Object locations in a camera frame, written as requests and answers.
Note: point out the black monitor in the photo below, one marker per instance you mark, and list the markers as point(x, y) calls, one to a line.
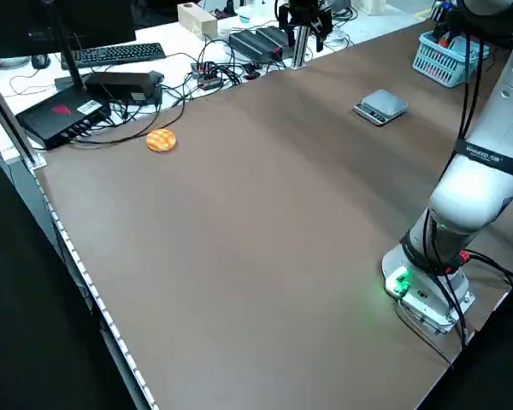
point(68, 21)

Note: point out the black power adapter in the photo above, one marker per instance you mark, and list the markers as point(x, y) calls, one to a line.
point(124, 85)

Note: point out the light blue plastic basket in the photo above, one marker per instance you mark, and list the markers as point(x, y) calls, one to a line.
point(440, 68)

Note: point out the black box with red logo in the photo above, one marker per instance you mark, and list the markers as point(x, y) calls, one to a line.
point(60, 115)

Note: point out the silver digital kitchen scale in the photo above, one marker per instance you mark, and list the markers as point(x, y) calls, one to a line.
point(382, 104)

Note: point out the black monitor stand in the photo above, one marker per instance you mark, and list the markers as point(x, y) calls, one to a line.
point(70, 60)

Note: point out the round golden waffle bread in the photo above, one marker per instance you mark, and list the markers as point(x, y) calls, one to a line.
point(161, 141)

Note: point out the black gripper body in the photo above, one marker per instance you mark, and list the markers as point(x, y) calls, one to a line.
point(451, 23)
point(306, 6)

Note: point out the cream wooden box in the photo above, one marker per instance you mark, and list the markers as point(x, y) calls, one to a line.
point(196, 21)

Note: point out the aluminium profile post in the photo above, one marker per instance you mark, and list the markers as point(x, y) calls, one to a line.
point(301, 47)

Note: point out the orange-red tomato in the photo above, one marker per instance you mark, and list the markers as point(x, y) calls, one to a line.
point(444, 41)

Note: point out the grey usb hub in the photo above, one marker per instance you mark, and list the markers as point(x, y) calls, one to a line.
point(207, 77)

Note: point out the aluminium frame rail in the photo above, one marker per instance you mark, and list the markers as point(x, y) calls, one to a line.
point(13, 119)

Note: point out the black keyboard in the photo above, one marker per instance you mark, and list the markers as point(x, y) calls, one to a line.
point(113, 54)

